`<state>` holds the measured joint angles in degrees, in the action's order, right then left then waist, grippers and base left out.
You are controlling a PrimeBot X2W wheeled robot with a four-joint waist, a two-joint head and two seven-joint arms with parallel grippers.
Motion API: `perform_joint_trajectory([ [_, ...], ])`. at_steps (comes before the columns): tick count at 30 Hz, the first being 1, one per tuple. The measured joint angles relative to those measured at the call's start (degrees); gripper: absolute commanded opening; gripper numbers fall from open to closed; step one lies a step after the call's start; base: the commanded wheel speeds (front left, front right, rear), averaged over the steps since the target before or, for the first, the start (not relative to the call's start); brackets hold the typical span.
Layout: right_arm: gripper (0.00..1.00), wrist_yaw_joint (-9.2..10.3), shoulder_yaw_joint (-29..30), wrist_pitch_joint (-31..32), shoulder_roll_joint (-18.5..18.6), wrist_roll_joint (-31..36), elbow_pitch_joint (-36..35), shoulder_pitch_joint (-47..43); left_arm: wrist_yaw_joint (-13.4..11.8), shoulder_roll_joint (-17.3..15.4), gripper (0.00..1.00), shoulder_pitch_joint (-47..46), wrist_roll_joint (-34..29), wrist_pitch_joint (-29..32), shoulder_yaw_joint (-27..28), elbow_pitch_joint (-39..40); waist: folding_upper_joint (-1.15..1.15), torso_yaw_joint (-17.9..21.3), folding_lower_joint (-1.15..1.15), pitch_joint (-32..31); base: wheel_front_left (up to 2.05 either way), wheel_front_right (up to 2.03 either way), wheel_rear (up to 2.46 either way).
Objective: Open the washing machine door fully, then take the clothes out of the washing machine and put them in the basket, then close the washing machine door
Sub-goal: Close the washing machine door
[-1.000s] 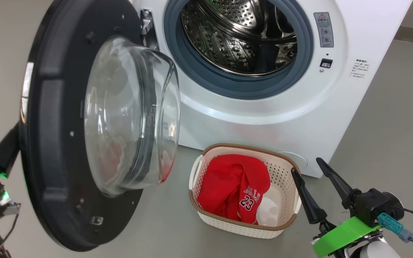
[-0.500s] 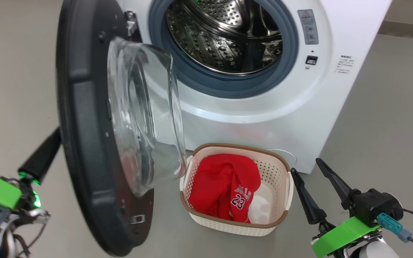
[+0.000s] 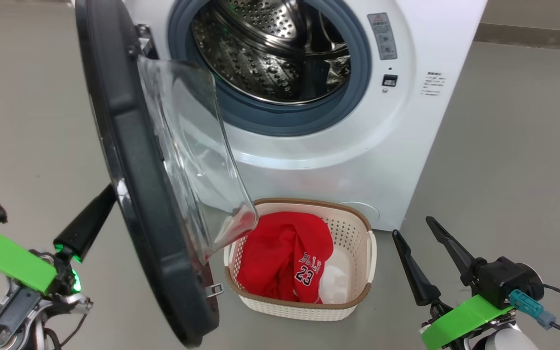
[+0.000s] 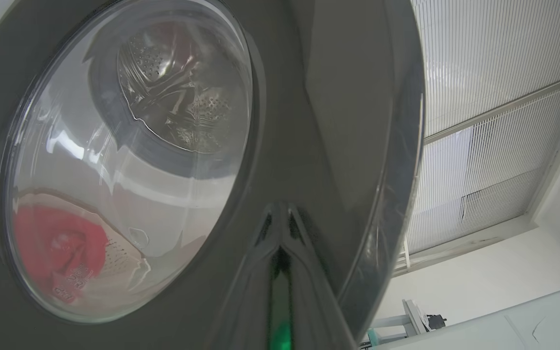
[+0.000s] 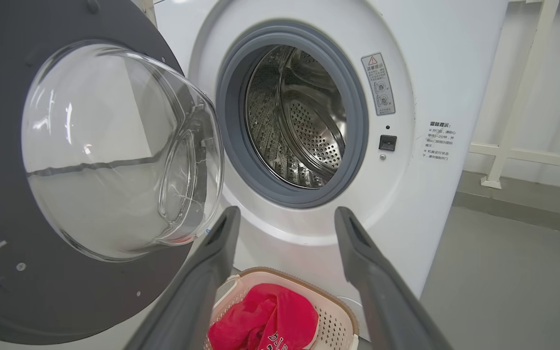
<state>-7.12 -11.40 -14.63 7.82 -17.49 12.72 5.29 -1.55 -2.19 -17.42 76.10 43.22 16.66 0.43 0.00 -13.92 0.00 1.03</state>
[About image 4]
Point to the black glass washing machine door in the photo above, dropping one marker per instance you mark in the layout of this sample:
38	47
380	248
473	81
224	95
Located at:
285	121

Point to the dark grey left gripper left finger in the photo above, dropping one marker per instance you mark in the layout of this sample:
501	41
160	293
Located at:
255	291

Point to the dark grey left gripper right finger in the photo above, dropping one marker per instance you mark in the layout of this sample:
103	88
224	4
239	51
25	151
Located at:
314	301

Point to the pale green metal stand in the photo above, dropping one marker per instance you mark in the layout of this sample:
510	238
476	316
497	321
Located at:
396	323

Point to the red clothing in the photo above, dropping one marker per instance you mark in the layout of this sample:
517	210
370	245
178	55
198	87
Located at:
51	243

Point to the white slatted window blinds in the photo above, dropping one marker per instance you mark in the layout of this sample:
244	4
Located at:
494	97

